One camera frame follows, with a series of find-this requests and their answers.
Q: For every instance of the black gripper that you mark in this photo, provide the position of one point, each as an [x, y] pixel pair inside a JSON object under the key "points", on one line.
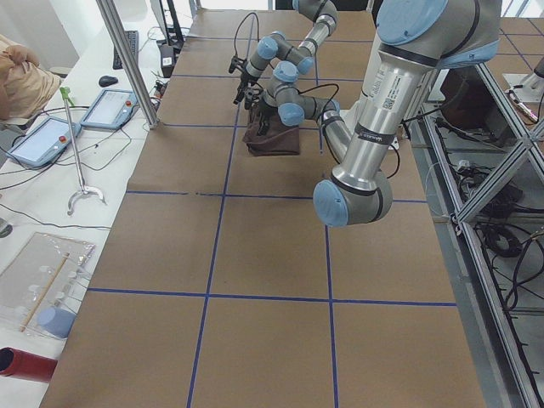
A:
{"points": [[266, 107], [245, 78]]}

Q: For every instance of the dark brown t-shirt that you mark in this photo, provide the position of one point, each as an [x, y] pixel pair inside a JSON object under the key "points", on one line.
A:
{"points": [[280, 140]]}

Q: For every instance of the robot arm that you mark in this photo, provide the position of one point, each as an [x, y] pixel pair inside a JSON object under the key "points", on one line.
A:
{"points": [[324, 16], [412, 39]]}

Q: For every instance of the black box white label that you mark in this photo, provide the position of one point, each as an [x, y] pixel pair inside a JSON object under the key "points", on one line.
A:
{"points": [[169, 55]]}

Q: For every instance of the far blue teach pendant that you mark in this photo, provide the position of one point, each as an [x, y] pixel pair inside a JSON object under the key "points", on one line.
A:
{"points": [[112, 109]]}

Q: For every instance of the blue teach pendant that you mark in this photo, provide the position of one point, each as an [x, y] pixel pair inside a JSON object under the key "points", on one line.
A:
{"points": [[45, 142], [112, 109]]}

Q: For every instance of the black computer mouse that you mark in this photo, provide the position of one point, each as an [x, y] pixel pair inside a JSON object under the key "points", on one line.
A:
{"points": [[106, 81]]}

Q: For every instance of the brown kraft paper cover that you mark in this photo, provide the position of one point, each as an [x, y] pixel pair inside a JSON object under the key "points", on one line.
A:
{"points": [[219, 287]]}

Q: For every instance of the metal reacher grabber tool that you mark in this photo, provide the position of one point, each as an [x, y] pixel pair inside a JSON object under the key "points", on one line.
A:
{"points": [[85, 191]]}

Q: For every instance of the near blue teach pendant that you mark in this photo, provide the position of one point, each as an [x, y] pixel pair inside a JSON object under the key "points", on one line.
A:
{"points": [[45, 142]]}

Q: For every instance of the seated person beige shirt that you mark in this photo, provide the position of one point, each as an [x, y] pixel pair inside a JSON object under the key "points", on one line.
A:
{"points": [[26, 87]]}

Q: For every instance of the clear plastic bag sheet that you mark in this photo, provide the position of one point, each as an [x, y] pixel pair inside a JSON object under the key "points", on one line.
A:
{"points": [[49, 270]]}

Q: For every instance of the blue plastic cup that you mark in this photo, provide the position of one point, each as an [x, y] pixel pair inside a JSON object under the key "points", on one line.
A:
{"points": [[56, 321]]}

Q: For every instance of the red cylinder tube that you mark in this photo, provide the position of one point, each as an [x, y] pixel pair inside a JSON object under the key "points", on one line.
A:
{"points": [[20, 364]]}

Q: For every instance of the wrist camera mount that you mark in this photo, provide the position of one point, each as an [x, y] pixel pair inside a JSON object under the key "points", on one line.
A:
{"points": [[254, 94], [237, 64]]}

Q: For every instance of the aluminium frame post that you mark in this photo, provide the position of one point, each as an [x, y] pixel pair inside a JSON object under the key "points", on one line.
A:
{"points": [[115, 29]]}

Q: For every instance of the aluminium side frame rack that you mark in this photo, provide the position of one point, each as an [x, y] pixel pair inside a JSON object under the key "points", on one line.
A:
{"points": [[478, 132]]}

